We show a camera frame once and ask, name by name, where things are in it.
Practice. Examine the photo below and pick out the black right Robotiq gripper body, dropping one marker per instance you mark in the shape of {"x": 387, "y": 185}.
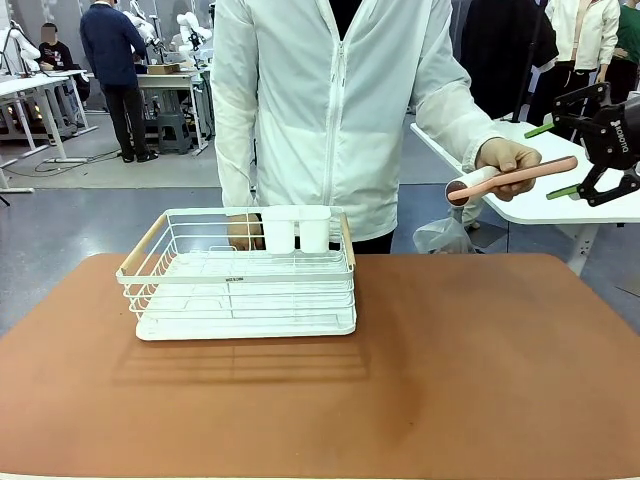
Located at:
{"x": 617, "y": 137}

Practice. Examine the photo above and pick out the clear plastic bag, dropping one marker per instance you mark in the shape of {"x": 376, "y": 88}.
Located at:
{"x": 442, "y": 237}

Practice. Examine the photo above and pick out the person's right forearm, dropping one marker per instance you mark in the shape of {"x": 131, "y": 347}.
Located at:
{"x": 234, "y": 160}

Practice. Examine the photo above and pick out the seated person in black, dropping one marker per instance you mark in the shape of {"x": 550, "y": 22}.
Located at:
{"x": 56, "y": 55}

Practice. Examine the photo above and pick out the black tripod pole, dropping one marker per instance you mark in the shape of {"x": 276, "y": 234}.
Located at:
{"x": 530, "y": 65}

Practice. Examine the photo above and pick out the white cutlery holder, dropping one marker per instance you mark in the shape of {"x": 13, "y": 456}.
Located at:
{"x": 295, "y": 227}

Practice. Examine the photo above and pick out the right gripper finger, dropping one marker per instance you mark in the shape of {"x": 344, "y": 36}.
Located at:
{"x": 597, "y": 185}
{"x": 575, "y": 97}

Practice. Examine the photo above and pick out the person in navy jacket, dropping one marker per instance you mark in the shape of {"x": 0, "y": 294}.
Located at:
{"x": 117, "y": 55}

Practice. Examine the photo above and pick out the person in dark coat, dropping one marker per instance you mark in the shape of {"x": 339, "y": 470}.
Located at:
{"x": 500, "y": 50}

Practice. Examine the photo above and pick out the brown cardboard box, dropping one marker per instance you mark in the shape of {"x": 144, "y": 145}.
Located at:
{"x": 164, "y": 69}

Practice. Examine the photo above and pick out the white side table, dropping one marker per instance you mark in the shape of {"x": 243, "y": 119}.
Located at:
{"x": 540, "y": 210}

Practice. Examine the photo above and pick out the white drain tray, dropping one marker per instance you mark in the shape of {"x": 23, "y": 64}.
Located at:
{"x": 250, "y": 334}

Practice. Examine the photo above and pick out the person's white jacket torso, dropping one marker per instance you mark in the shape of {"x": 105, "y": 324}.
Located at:
{"x": 310, "y": 100}

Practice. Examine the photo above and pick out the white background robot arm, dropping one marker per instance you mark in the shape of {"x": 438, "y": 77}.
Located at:
{"x": 142, "y": 30}
{"x": 20, "y": 47}
{"x": 192, "y": 30}

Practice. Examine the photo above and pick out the pink and white lint roller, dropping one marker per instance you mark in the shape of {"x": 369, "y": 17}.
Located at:
{"x": 515, "y": 177}

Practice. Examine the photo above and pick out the white desk with long legs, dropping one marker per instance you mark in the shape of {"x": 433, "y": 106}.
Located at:
{"x": 35, "y": 87}

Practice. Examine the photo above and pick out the white desk with cardboard box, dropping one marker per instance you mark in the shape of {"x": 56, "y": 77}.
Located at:
{"x": 170, "y": 79}

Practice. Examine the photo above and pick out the person in cream jacket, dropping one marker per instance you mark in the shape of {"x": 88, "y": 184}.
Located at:
{"x": 582, "y": 35}

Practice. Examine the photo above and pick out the grey step stool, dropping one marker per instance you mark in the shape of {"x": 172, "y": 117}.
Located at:
{"x": 174, "y": 134}

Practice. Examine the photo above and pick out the person's left hand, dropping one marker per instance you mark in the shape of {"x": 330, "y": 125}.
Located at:
{"x": 505, "y": 157}

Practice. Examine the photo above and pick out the person's left forearm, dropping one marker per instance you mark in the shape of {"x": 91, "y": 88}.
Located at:
{"x": 452, "y": 122}

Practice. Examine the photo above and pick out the person's right hand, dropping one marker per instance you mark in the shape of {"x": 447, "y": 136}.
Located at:
{"x": 244, "y": 232}

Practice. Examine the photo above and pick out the person in green top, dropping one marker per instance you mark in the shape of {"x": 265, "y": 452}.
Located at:
{"x": 627, "y": 40}

